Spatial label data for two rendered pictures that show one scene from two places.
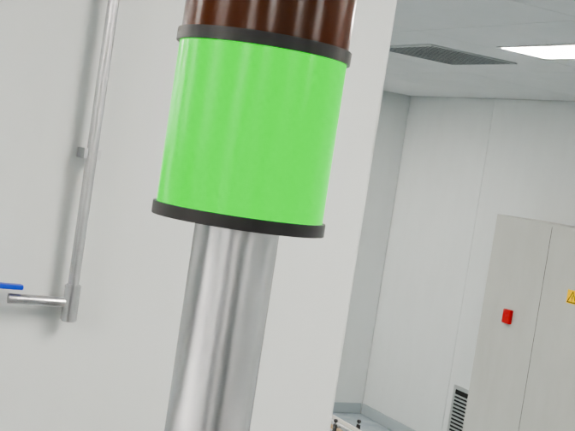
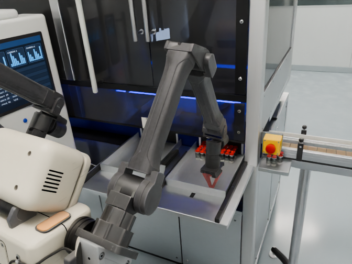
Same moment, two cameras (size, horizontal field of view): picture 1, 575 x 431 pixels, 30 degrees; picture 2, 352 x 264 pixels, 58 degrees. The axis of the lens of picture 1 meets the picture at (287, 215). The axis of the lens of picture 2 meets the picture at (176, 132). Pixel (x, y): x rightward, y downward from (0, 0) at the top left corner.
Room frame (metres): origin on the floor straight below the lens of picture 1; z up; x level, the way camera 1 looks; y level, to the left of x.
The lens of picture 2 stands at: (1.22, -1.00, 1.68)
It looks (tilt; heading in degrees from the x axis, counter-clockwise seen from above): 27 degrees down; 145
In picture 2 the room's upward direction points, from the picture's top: 4 degrees counter-clockwise
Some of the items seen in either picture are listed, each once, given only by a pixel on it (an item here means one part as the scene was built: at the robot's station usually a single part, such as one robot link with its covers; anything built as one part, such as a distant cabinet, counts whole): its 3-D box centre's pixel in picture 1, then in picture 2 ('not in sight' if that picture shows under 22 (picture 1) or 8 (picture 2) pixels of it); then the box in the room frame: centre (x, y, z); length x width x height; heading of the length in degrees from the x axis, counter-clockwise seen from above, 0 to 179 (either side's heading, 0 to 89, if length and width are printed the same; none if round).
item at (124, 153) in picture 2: not in sight; (143, 153); (0.01, -0.36, 0.90); 0.34 x 0.26 x 0.04; 118
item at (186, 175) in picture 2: not in sight; (208, 166); (0.31, -0.20, 0.90); 0.34 x 0.26 x 0.04; 118
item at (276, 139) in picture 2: not in sight; (272, 143); (0.48, 0.02, 0.99); 0.08 x 0.07 x 0.07; 118
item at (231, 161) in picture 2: not in sight; (215, 155); (0.27, -0.12, 0.90); 0.18 x 0.02 x 0.05; 28
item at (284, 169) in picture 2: not in sight; (275, 163); (0.47, 0.06, 0.87); 0.14 x 0.13 x 0.02; 118
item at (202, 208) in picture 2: not in sight; (168, 172); (0.20, -0.34, 0.87); 0.70 x 0.48 x 0.02; 28
